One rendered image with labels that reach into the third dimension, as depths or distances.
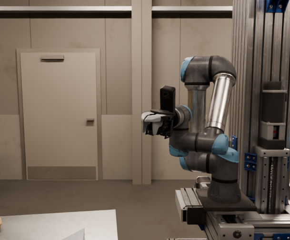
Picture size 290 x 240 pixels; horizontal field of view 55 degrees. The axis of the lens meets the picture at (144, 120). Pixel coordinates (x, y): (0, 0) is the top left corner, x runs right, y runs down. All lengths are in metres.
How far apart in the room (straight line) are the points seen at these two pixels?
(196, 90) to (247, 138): 0.38
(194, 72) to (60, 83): 3.64
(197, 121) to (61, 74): 3.65
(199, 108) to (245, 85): 0.29
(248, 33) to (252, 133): 0.49
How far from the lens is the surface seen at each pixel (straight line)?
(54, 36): 4.86
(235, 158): 1.29
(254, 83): 1.47
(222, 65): 1.23
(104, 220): 1.11
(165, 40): 4.64
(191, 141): 1.03
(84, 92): 4.63
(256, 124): 1.49
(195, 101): 1.28
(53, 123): 4.80
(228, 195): 1.31
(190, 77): 1.27
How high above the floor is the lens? 1.54
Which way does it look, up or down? 7 degrees down
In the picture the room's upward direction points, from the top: straight up
